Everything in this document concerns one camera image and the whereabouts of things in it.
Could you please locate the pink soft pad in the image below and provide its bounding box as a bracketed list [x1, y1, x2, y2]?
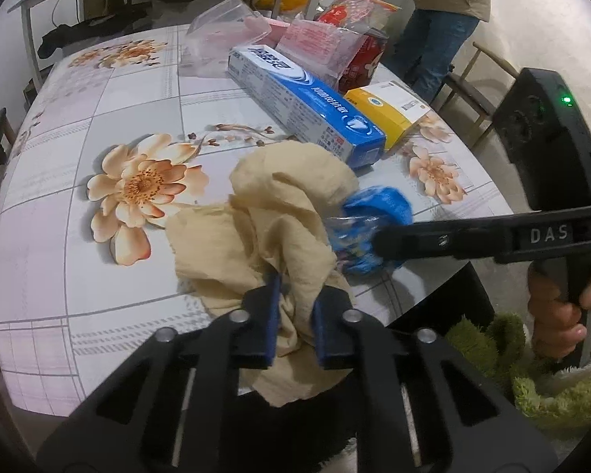
[246, 17, 291, 47]

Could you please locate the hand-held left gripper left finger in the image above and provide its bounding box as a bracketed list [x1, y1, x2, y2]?
[38, 271, 282, 473]

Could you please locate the black cloth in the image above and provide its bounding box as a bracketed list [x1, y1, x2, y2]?
[37, 7, 151, 57]

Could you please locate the clear bag with striped edge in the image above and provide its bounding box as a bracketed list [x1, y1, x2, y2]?
[318, 0, 402, 30]

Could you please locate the yellow cardboard box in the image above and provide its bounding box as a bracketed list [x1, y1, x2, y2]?
[344, 80, 430, 151]

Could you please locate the wooden chair with dark seat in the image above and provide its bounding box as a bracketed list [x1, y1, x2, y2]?
[433, 42, 520, 153]

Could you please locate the clear plastic container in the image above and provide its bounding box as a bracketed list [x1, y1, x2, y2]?
[178, 0, 271, 77]

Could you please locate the blue white toothpaste box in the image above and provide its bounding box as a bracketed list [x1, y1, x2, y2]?
[227, 44, 387, 168]

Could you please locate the pink printed plastic bag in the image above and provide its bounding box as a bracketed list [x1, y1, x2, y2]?
[275, 17, 370, 87]

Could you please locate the brown cartoon can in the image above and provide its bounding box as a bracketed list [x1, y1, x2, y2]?
[339, 30, 391, 95]

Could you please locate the person's right hand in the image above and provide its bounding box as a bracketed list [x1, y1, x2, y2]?
[528, 261, 591, 358]

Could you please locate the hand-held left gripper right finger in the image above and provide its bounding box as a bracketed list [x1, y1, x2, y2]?
[311, 288, 558, 473]

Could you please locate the blue plastic bag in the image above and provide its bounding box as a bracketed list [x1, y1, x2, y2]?
[325, 184, 415, 277]

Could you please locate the beige cloth rag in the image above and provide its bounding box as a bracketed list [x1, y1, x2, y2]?
[165, 140, 361, 407]

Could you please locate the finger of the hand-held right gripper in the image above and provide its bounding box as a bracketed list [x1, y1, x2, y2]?
[373, 214, 515, 264]

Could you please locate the floral tablecloth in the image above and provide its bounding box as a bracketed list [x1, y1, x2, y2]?
[0, 22, 515, 417]

